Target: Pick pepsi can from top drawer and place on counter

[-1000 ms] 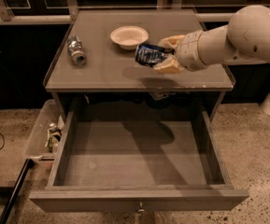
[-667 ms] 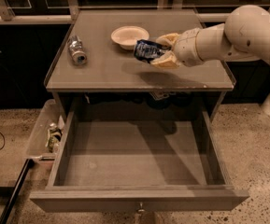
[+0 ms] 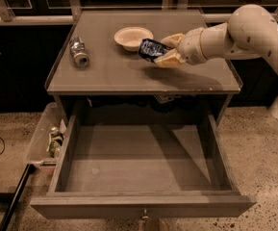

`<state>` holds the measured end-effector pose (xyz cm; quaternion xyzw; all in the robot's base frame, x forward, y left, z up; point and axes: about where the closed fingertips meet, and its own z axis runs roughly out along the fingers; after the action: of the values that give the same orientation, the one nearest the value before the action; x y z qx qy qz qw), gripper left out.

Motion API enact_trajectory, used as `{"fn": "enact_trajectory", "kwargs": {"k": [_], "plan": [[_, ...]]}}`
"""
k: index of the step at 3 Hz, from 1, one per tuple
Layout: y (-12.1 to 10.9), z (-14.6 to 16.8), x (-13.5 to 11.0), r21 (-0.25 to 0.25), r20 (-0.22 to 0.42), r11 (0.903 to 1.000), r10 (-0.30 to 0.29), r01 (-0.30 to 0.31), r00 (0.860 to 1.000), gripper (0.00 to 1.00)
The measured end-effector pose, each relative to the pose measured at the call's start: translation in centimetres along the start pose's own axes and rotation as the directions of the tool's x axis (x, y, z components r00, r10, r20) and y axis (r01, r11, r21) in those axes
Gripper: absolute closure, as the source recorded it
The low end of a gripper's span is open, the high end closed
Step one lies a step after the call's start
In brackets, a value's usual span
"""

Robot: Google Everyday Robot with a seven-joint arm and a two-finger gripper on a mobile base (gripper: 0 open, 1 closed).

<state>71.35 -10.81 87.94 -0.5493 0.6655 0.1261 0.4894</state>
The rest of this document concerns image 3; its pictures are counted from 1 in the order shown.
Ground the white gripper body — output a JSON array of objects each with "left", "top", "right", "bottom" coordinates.
[{"left": 178, "top": 27, "right": 207, "bottom": 65}]

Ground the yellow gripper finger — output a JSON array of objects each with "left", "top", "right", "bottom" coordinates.
[
  {"left": 154, "top": 49, "right": 186, "bottom": 68},
  {"left": 161, "top": 33, "right": 184, "bottom": 48}
]

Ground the blue pepsi can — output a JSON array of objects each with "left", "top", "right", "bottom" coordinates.
[{"left": 139, "top": 38, "right": 168, "bottom": 63}]

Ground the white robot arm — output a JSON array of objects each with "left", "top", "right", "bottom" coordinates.
[{"left": 155, "top": 5, "right": 278, "bottom": 119}]

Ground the grey cabinet counter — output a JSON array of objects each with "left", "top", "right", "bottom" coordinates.
[{"left": 44, "top": 9, "right": 244, "bottom": 127}]

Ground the crushed silver can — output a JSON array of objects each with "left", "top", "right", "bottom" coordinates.
[{"left": 69, "top": 37, "right": 89, "bottom": 67}]

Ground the open grey top drawer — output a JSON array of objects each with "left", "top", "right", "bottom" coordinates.
[{"left": 31, "top": 101, "right": 256, "bottom": 218}]

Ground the green crushed can in bin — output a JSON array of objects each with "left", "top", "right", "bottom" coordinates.
[{"left": 47, "top": 127, "right": 63, "bottom": 158}]

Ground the white paper bowl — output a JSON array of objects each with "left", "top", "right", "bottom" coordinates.
[{"left": 114, "top": 27, "right": 153, "bottom": 52}]

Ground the clear plastic bin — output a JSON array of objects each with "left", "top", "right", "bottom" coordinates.
[{"left": 26, "top": 102, "right": 66, "bottom": 174}]

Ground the metal drawer handle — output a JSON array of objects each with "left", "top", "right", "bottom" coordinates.
[{"left": 140, "top": 209, "right": 149, "bottom": 220}]

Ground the black floor rail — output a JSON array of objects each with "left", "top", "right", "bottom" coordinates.
[{"left": 0, "top": 164, "right": 36, "bottom": 231}]

